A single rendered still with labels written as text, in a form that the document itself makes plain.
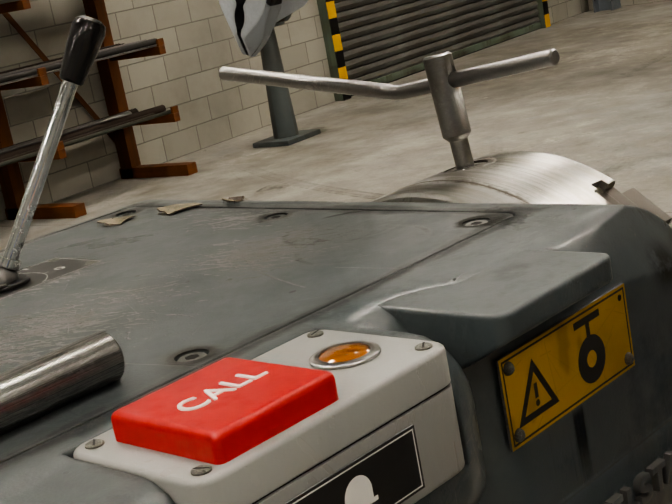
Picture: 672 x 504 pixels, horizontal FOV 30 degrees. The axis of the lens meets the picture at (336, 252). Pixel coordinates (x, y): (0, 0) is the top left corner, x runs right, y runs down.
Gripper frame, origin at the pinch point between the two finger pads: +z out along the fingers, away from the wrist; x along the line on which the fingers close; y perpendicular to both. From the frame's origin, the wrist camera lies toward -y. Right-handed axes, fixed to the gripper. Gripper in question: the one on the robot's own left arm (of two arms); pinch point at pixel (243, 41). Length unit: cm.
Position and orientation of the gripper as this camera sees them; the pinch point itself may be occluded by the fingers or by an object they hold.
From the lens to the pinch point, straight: 99.6
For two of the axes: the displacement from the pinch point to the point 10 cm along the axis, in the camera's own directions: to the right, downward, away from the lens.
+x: -7.4, -3.5, 5.8
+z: -0.6, 8.9, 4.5
